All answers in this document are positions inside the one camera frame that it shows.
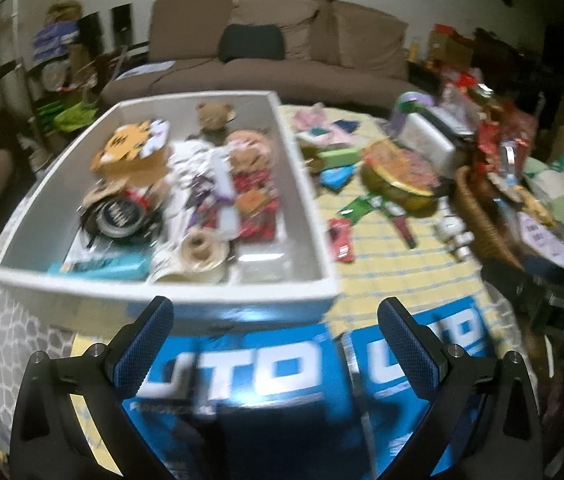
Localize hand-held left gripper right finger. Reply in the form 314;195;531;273
377;297;545;480

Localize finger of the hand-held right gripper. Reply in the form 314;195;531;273
480;258;545;311

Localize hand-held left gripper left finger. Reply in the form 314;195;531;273
9;296;175;480

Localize white storage box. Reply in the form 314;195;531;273
0;91;340;306

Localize small red packet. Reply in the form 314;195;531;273
328;218;355;263

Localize green packet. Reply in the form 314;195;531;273
338;192;387;223

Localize round yellow-rimmed snack tin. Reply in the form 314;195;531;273
362;139;445;211

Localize blue printed carton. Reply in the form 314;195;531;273
342;296;493;480
122;322;357;480

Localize purple white card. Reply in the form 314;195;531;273
514;210;564;271

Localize wicker basket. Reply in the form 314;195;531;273
454;165;528;268

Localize yellow checked tablecloth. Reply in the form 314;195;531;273
277;105;528;341

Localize green white pillow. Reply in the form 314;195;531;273
522;152;564;233

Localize beige tape roll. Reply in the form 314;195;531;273
179;227;227;273

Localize dark red packet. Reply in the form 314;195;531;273
384;205;417;250

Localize black round tin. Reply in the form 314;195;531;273
82;195;163;243

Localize grey patterned mat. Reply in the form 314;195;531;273
0;280;112;441

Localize pile of red snack packets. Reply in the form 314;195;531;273
462;75;538;191

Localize brown cardboard tag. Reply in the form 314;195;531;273
86;177;132;206

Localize silver box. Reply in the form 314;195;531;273
402;110;458;176

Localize red packets in box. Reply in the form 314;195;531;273
234;170;280;241

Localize small teal box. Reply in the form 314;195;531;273
322;166;355;191

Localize purple white packet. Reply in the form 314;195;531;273
214;155;237;211

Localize green box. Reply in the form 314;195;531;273
319;147;363;168

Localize tiger face box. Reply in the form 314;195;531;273
92;119;170;178

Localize purple green bag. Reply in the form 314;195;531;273
392;91;435;131

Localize pink plush bear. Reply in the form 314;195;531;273
227;130;273;176

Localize pink cloth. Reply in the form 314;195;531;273
294;104;363;143

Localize brown teddy bear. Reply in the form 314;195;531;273
196;101;237;141

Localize green plastic bag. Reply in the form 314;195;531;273
54;102;97;133

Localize cardboard box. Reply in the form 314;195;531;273
429;25;475;66

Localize brown sofa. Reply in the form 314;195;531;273
102;0;413;106

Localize blue purple bag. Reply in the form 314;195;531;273
32;22;80;58

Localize black cushion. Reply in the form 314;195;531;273
219;24;287;63

